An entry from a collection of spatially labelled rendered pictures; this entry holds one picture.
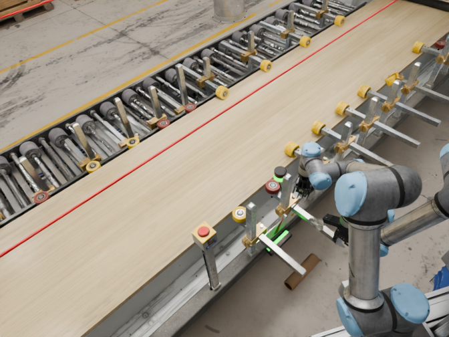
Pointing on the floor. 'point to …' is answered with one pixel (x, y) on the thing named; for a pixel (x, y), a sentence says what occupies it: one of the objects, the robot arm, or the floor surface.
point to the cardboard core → (304, 275)
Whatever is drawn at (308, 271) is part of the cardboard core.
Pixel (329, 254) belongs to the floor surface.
